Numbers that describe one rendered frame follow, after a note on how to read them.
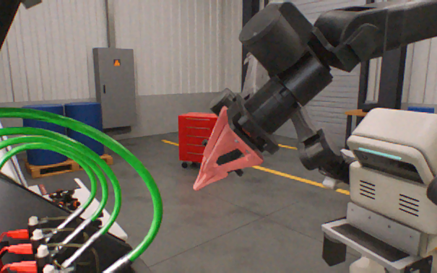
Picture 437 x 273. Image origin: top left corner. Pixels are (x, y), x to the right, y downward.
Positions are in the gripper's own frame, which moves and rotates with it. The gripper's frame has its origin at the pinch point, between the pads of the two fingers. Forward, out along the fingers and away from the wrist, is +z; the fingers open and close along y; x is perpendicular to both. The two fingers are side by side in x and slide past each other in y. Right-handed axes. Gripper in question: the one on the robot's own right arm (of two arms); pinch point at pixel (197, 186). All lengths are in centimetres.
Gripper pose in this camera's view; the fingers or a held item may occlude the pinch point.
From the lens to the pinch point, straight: 71.0
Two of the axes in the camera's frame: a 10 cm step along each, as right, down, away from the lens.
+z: -6.6, 7.5, -1.0
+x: 3.5, 1.8, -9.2
